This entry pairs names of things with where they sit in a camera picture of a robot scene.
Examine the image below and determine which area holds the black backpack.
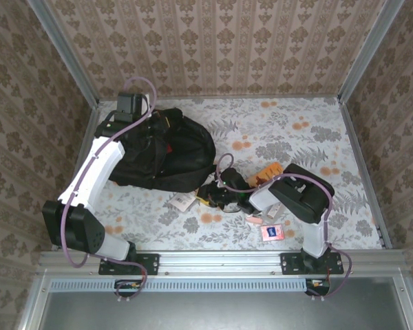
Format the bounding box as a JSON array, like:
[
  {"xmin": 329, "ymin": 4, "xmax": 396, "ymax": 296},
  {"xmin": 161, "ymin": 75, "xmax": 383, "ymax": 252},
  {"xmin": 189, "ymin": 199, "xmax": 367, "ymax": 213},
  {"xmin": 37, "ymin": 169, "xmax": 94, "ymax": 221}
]
[{"xmin": 108, "ymin": 108, "xmax": 217, "ymax": 193}]

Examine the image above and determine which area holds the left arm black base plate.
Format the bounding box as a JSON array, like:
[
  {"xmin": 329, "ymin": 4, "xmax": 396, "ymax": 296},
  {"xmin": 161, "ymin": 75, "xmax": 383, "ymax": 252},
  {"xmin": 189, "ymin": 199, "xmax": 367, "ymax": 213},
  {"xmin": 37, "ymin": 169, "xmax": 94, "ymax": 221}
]
[{"xmin": 98, "ymin": 253, "xmax": 160, "ymax": 276}]

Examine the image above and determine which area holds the aluminium frame post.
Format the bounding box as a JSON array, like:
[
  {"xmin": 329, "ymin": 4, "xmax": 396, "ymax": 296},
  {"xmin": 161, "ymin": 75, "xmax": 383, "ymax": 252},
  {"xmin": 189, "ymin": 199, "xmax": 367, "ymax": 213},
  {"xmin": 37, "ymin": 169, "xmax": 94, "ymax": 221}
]
[
  {"xmin": 337, "ymin": 0, "xmax": 405, "ymax": 104},
  {"xmin": 27, "ymin": 0, "xmax": 100, "ymax": 107}
]

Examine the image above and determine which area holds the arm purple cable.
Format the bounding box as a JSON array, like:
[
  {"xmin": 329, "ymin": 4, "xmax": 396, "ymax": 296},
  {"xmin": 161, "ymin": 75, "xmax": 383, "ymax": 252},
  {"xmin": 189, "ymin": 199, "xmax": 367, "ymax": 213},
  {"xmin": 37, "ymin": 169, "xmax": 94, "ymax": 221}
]
[
  {"xmin": 215, "ymin": 153, "xmax": 352, "ymax": 298},
  {"xmin": 60, "ymin": 77, "xmax": 158, "ymax": 300}
]

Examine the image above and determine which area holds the aluminium mounting rail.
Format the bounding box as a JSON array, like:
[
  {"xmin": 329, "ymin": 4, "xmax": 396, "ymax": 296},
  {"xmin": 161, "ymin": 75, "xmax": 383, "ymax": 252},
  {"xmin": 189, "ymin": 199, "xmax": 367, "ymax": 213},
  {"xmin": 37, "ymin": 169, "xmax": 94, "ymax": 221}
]
[{"xmin": 37, "ymin": 250, "xmax": 409, "ymax": 276}]

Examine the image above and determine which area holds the white red stationery package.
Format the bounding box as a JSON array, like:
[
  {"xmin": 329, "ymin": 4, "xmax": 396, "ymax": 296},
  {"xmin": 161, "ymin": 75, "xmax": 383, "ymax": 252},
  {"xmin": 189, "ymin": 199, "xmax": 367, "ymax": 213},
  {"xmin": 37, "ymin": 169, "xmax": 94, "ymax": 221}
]
[{"xmin": 170, "ymin": 191, "xmax": 198, "ymax": 212}]

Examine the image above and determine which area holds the aluminium table side rail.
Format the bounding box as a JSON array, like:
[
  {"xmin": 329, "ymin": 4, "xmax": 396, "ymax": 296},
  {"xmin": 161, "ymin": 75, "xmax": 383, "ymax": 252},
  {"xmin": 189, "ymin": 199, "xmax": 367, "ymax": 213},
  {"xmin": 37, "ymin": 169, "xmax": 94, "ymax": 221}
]
[
  {"xmin": 337, "ymin": 98, "xmax": 393, "ymax": 248},
  {"xmin": 51, "ymin": 102, "xmax": 103, "ymax": 250}
]

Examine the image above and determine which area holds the pink card pack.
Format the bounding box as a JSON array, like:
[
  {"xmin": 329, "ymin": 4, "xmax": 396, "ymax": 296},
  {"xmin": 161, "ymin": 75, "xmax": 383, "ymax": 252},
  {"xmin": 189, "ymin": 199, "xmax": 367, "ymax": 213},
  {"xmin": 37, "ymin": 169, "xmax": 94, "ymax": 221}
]
[{"xmin": 260, "ymin": 223, "xmax": 284, "ymax": 243}]

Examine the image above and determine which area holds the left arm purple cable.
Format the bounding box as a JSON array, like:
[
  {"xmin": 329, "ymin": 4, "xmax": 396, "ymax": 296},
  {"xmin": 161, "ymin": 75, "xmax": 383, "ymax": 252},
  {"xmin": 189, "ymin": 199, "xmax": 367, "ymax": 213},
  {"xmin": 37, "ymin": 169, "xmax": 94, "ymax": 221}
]
[{"xmin": 60, "ymin": 77, "xmax": 158, "ymax": 300}]

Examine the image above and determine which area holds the orange book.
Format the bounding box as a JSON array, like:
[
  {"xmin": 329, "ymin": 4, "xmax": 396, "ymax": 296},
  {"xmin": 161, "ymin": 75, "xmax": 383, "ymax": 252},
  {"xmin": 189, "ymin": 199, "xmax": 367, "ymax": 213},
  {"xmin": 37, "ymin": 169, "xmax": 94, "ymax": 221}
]
[{"xmin": 246, "ymin": 162, "xmax": 285, "ymax": 188}]

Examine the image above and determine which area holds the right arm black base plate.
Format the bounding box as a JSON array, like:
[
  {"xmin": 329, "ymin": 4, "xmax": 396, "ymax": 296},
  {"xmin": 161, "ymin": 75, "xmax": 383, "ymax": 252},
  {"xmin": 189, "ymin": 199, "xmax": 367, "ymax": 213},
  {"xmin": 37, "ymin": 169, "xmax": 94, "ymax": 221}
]
[{"xmin": 280, "ymin": 253, "xmax": 344, "ymax": 275}]

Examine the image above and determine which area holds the slotted grey cable duct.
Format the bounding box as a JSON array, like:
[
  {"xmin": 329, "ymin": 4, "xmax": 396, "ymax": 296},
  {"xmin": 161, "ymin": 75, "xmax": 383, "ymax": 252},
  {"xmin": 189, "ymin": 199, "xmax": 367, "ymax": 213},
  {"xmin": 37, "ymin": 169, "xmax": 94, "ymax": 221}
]
[{"xmin": 50, "ymin": 278, "xmax": 310, "ymax": 293}]

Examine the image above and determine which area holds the grey metal sheet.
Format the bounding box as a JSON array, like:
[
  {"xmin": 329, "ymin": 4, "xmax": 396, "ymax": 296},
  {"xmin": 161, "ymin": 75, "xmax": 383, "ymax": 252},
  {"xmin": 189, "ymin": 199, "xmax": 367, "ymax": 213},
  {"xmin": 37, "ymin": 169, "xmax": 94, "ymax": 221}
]
[{"xmin": 37, "ymin": 291, "xmax": 410, "ymax": 330}]

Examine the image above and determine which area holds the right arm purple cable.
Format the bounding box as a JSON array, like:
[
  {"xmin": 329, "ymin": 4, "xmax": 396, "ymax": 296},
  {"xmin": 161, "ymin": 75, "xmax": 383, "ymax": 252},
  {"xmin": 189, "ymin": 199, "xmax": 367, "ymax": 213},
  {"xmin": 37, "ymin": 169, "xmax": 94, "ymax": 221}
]
[{"xmin": 215, "ymin": 153, "xmax": 352, "ymax": 298}]

